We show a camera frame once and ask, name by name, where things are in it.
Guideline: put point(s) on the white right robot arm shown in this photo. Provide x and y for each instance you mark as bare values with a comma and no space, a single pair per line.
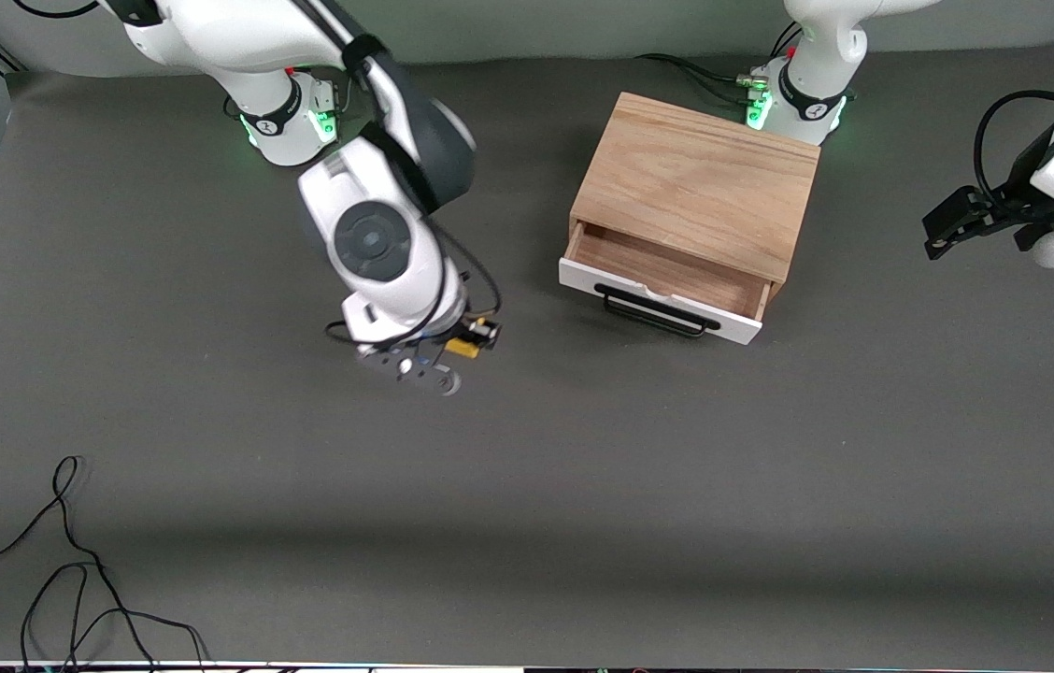
377,243

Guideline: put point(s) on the yellow cube block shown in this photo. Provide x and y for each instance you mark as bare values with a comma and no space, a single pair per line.
460,348

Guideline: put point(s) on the wooden drawer cabinet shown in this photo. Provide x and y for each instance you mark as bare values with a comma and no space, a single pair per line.
695,178

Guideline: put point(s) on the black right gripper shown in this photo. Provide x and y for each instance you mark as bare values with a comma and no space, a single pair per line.
454,334

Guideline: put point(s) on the dark grey table mat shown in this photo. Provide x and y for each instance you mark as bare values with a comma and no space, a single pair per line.
527,467

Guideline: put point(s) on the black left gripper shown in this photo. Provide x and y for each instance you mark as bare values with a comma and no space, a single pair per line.
1019,178

